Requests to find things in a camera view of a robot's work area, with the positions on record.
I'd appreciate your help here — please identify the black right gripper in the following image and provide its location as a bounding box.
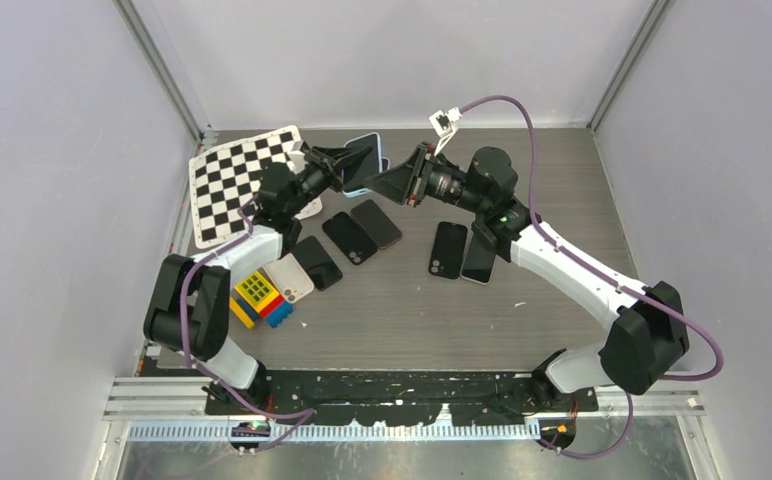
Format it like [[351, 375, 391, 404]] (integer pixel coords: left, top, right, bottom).
[[363, 143, 487, 216]]

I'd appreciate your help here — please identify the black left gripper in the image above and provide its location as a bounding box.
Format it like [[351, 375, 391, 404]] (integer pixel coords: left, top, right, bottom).
[[285, 145, 373, 218]]

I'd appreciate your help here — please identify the black phone purple edge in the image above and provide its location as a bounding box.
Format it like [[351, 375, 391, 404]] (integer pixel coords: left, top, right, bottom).
[[350, 200, 403, 250]]

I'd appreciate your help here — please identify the black phone case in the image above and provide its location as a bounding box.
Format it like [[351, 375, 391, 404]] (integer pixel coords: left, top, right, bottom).
[[428, 221, 468, 280], [321, 212, 379, 266]]

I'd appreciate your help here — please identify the white edged black phone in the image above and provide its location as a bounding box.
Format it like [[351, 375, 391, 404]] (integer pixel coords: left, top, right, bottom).
[[460, 234, 497, 285]]

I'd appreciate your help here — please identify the beige phone case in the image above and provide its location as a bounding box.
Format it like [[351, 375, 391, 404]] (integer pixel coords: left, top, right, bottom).
[[262, 253, 315, 304]]

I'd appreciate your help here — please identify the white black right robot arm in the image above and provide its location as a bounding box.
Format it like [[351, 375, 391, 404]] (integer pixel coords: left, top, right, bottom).
[[364, 143, 689, 411]]

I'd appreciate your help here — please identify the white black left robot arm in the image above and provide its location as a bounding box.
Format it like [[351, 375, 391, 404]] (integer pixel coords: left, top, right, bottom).
[[143, 145, 372, 414]]

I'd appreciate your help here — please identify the checkerboard calibration mat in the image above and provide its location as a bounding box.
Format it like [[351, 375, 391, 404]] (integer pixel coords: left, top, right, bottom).
[[187, 125, 302, 250]]

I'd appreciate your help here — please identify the yellow red blue block house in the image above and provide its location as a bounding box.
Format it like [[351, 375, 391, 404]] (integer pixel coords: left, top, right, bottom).
[[234, 271, 293, 328]]

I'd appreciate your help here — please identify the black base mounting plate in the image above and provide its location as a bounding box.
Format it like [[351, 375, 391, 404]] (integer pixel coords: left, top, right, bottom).
[[204, 369, 599, 429]]

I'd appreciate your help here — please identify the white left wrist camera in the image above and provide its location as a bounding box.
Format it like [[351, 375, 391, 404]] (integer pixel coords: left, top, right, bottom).
[[287, 140, 309, 174]]

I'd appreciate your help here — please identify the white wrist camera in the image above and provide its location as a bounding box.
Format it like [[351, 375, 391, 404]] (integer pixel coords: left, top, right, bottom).
[[287, 140, 309, 174], [428, 107, 462, 155]]

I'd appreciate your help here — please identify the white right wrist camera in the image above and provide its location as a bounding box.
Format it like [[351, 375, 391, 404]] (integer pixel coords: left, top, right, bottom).
[[428, 107, 462, 155]]

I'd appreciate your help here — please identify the aluminium frame rail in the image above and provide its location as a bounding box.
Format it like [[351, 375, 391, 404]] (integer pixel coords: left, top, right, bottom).
[[103, 377, 705, 449]]

